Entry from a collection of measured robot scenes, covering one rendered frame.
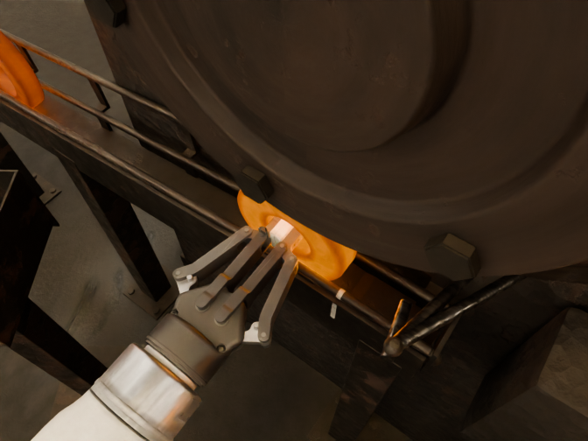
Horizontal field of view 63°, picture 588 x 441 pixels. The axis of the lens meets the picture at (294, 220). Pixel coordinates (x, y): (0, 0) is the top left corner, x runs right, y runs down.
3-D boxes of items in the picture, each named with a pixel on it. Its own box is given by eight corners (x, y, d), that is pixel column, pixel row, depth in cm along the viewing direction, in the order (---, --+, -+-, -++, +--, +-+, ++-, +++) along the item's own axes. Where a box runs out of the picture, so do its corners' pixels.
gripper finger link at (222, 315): (210, 316, 47) (220, 324, 47) (280, 235, 52) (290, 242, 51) (216, 328, 50) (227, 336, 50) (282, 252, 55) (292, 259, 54)
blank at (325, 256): (240, 147, 54) (220, 166, 53) (356, 204, 47) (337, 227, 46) (266, 226, 67) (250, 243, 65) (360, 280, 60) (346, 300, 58)
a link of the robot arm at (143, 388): (176, 454, 47) (216, 402, 49) (149, 444, 39) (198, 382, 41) (112, 397, 50) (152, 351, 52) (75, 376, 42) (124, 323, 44)
